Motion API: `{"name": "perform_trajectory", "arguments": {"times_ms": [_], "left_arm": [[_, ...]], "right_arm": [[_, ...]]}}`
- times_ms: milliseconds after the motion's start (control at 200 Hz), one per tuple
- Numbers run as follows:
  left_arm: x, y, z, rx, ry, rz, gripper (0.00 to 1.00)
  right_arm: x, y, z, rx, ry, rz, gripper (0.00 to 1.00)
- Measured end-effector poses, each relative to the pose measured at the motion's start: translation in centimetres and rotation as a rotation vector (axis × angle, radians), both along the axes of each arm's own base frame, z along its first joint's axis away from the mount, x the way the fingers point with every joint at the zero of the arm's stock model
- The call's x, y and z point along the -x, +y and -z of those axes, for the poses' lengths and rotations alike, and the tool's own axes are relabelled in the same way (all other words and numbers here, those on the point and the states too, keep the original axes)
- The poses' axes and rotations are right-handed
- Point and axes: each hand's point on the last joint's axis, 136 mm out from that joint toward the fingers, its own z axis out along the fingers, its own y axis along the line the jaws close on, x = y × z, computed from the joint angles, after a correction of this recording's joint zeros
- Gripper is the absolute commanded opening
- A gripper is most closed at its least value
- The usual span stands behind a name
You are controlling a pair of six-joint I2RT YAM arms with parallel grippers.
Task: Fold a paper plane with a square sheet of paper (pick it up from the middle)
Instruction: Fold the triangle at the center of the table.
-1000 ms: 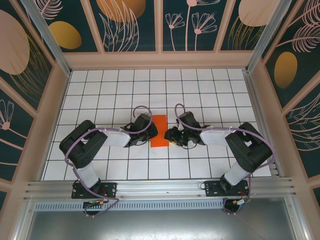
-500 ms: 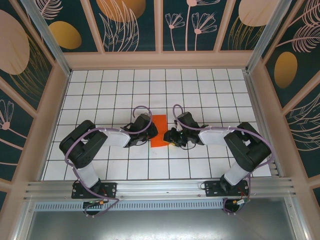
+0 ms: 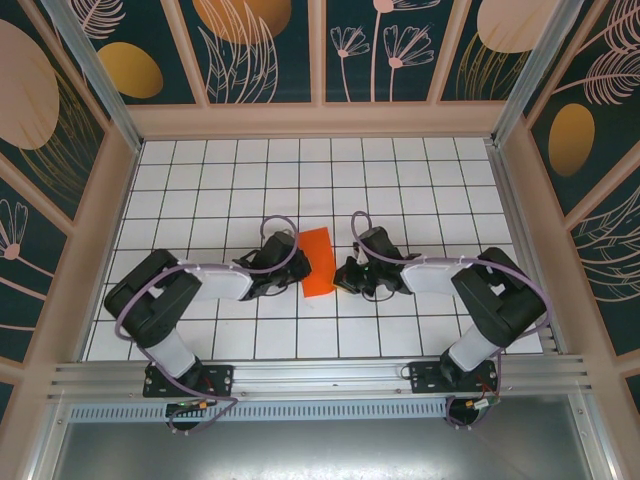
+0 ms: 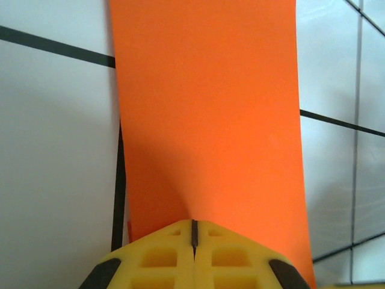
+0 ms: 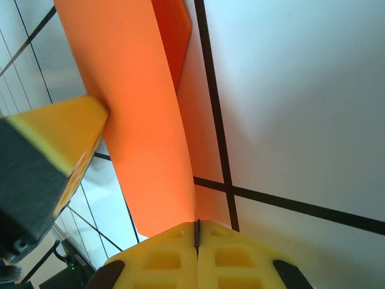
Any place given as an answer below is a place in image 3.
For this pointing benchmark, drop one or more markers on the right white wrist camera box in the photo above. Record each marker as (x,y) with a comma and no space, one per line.
(358,257)

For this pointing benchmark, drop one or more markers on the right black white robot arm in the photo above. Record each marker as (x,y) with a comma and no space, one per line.
(500,300)

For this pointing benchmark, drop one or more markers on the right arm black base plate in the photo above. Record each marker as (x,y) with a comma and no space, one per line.
(425,377)

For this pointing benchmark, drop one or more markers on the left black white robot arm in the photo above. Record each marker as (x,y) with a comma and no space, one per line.
(150,300)

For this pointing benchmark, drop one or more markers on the long aluminium mounting rail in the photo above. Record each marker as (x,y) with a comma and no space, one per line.
(325,375)

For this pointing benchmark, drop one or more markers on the aluminium table side rail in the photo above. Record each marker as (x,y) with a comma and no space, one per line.
(512,210)

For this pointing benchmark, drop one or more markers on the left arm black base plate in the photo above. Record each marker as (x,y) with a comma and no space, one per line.
(220,380)

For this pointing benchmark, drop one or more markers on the grey metal sheet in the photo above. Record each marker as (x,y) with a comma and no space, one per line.
(320,455)

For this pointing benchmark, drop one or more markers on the aluminium corner post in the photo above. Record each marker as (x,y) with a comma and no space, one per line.
(100,85)
(530,75)

